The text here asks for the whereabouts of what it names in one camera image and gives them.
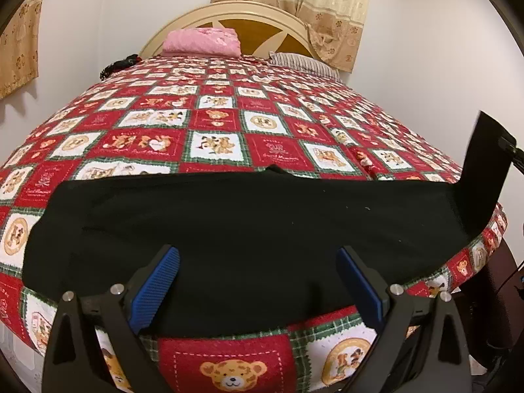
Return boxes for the wide beige floral curtain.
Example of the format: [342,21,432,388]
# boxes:
[0,0,46,100]

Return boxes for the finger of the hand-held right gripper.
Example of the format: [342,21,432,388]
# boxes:
[497,135,524,173]

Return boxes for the dark cloth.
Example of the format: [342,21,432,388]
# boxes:
[99,53,142,82]

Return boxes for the striped pillow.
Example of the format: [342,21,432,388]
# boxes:
[268,51,343,81]

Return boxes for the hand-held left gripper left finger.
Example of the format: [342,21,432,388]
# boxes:
[41,243,181,393]

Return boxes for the pink folded blanket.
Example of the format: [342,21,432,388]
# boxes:
[162,27,240,57]

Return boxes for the red bear printed bed blanket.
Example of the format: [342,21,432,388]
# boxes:
[0,55,509,393]

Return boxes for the black pants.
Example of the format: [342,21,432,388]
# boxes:
[22,110,517,339]

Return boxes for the cream wooden headboard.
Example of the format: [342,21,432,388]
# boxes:
[138,1,325,60]

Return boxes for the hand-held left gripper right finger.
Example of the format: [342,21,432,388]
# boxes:
[336,246,472,393]

